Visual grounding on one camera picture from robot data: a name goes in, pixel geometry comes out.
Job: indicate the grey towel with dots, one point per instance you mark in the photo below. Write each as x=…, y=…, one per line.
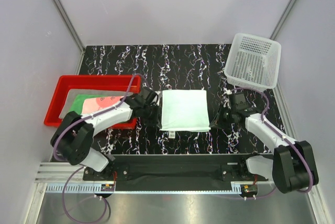
x=74, y=92

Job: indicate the pink towel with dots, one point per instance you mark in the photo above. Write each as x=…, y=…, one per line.
x=92, y=105

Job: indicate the right aluminium frame post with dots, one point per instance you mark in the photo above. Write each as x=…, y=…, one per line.
x=281, y=22

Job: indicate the left aluminium frame post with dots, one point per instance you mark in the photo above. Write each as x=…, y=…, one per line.
x=64, y=16

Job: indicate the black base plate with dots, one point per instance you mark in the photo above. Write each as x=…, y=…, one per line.
x=176, y=173

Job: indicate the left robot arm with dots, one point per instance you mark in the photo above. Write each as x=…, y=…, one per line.
x=72, y=141

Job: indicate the red plastic tray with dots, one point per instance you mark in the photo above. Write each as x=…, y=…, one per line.
x=93, y=82

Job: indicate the white plastic basket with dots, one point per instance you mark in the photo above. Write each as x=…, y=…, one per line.
x=253, y=62

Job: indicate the aluminium frame post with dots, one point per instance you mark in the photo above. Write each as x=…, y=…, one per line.
x=64, y=16
x=281, y=22

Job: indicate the green towel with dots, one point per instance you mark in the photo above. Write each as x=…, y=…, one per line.
x=78, y=102

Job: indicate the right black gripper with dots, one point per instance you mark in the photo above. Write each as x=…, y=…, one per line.
x=218, y=122

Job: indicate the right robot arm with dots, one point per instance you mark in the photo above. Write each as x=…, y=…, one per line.
x=292, y=167

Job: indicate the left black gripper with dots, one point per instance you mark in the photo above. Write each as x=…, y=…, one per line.
x=156, y=121

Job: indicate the white towel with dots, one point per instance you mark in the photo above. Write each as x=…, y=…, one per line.
x=184, y=110

